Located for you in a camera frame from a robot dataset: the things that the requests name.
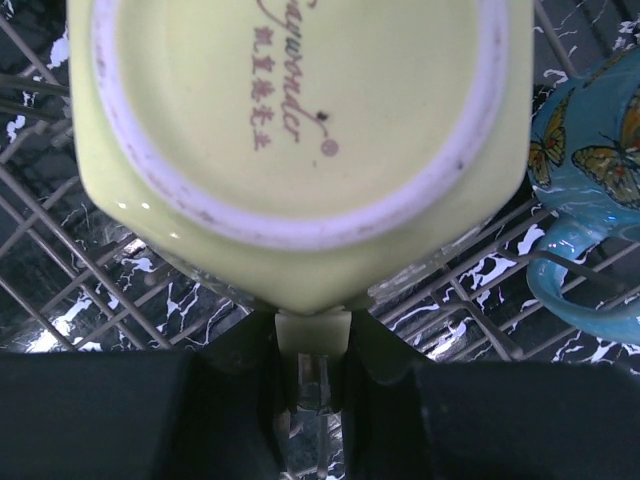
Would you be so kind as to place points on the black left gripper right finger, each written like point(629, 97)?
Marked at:
point(407, 417)

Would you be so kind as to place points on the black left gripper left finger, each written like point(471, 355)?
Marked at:
point(158, 414)

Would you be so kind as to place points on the paper cup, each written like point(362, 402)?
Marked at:
point(299, 153)

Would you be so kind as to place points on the blue butterfly mug orange inside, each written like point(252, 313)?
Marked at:
point(584, 165)

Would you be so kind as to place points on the black marble pattern mat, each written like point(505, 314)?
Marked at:
point(74, 279)

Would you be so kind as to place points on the grey wire dish rack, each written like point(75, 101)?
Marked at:
point(226, 190)

